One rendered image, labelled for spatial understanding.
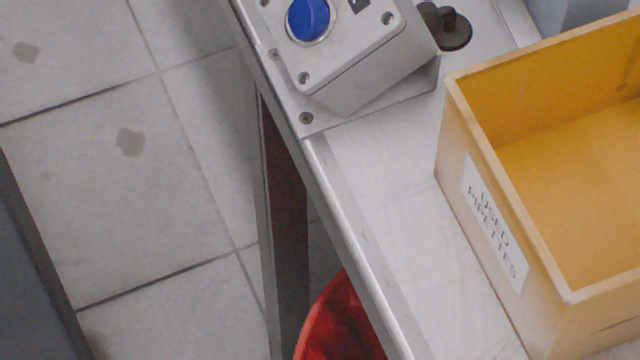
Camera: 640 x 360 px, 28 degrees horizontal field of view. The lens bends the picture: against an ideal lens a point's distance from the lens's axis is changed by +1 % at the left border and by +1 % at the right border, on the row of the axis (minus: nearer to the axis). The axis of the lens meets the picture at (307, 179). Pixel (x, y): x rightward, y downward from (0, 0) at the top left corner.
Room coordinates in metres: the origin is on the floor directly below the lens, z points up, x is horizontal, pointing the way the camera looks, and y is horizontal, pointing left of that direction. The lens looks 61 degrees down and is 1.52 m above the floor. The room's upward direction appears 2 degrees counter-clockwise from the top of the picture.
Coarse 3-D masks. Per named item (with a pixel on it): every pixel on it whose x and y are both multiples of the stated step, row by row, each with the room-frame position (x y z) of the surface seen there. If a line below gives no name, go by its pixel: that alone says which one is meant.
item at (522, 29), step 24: (504, 0) 0.46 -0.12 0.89; (528, 0) 0.46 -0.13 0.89; (552, 0) 0.43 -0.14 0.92; (576, 0) 0.42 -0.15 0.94; (600, 0) 0.43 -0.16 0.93; (624, 0) 0.43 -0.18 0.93; (504, 24) 0.45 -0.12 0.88; (528, 24) 0.44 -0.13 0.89; (552, 24) 0.43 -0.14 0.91; (576, 24) 0.42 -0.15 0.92
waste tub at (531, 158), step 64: (512, 64) 0.36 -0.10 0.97; (576, 64) 0.38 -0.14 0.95; (448, 128) 0.34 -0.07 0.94; (512, 128) 0.36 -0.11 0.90; (576, 128) 0.37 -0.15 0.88; (448, 192) 0.33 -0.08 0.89; (512, 192) 0.29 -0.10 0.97; (576, 192) 0.33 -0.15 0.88; (512, 256) 0.27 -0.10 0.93; (576, 256) 0.29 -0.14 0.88; (512, 320) 0.26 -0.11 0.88; (576, 320) 0.23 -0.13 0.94
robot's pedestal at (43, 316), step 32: (0, 160) 0.52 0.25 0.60; (0, 192) 0.42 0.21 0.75; (0, 224) 0.41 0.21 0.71; (32, 224) 0.55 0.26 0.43; (0, 256) 0.41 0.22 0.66; (32, 256) 0.42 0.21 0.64; (0, 288) 0.40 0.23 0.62; (32, 288) 0.41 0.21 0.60; (64, 288) 0.60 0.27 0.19; (0, 320) 0.40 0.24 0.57; (32, 320) 0.41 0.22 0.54; (64, 320) 0.43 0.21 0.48; (0, 352) 0.40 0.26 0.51; (32, 352) 0.40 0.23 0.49; (64, 352) 0.41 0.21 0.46
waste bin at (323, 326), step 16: (336, 288) 0.47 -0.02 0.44; (352, 288) 0.48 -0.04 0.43; (320, 304) 0.46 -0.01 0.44; (336, 304) 0.46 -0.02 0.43; (352, 304) 0.46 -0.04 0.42; (320, 320) 0.45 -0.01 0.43; (336, 320) 0.45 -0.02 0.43; (352, 320) 0.46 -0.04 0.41; (368, 320) 0.46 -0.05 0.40; (304, 336) 0.43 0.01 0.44; (320, 336) 0.43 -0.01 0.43; (336, 336) 0.44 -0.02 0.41; (352, 336) 0.44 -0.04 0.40; (368, 336) 0.45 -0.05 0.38; (304, 352) 0.41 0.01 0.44; (320, 352) 0.42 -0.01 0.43; (336, 352) 0.43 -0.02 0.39; (352, 352) 0.43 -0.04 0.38; (368, 352) 0.44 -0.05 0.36; (384, 352) 0.44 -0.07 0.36
